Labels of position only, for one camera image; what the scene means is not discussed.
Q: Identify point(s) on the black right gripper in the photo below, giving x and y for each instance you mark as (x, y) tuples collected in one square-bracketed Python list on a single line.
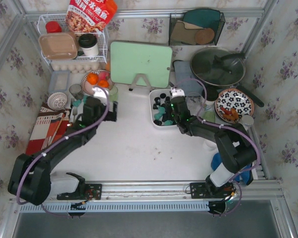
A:
[(177, 102)]

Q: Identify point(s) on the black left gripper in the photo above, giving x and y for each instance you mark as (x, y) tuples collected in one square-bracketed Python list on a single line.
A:
[(111, 111)]

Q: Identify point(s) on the black coffee capsule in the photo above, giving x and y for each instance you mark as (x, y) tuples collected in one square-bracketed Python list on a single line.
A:
[(157, 101), (157, 122)]

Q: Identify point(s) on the white storage basket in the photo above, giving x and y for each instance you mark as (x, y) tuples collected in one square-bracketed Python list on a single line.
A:
[(155, 111)]

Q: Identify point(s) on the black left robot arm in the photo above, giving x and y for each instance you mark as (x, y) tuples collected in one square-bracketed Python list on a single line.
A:
[(30, 180)]

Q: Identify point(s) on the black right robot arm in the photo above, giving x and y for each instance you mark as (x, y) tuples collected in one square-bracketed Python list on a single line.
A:
[(238, 152)]

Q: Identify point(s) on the white coffee cup black lid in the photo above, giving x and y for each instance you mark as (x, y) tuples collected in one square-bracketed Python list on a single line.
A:
[(88, 43)]

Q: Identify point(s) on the green translucent cup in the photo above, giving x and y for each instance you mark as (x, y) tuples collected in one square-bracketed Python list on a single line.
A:
[(113, 94)]

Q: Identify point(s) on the pink fruit plate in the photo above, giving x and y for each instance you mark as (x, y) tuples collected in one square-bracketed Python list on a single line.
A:
[(100, 78)]

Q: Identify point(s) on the grey blue rectangular tray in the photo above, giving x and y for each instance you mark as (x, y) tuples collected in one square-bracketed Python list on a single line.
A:
[(184, 78)]

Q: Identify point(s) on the green cup right side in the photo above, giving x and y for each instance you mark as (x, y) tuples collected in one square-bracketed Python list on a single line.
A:
[(209, 116)]

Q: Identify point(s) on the grey glass cup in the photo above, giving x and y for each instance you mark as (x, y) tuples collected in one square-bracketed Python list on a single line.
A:
[(76, 91)]

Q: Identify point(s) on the white round strainer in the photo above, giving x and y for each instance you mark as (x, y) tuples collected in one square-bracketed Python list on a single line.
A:
[(57, 101)]

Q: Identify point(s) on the green cutting board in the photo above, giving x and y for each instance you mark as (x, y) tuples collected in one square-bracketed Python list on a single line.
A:
[(127, 60)]

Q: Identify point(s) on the egg carton tray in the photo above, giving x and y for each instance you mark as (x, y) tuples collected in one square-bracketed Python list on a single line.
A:
[(77, 67)]

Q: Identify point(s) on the striped red cloth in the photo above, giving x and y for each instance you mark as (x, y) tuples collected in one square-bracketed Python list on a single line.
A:
[(49, 127)]

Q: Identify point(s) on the floral patterned plate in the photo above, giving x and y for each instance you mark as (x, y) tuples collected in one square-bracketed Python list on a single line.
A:
[(232, 104)]

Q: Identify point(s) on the clear lidded container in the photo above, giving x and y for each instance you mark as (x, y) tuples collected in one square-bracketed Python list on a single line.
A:
[(59, 81)]

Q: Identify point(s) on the black frying pan with lid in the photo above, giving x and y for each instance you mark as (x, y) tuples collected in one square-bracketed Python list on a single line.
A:
[(219, 67)]

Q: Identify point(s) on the white bottle blue label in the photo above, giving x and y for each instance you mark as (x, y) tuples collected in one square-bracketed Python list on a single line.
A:
[(247, 121)]

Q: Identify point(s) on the round cork coaster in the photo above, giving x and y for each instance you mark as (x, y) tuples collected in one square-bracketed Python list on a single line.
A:
[(204, 36)]

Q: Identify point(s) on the brown square container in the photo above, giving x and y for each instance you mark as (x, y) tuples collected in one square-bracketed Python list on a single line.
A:
[(59, 46)]

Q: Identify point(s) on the black mesh organizer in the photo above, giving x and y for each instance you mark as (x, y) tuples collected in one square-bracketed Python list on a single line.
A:
[(183, 29)]

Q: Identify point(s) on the red snack bag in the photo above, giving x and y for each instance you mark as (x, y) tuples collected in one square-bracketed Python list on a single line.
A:
[(85, 16)]

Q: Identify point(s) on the red jar lid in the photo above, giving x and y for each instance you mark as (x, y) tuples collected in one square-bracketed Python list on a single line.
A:
[(53, 27)]

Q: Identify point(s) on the white wire rack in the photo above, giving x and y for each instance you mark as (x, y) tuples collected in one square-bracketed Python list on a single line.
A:
[(102, 38)]

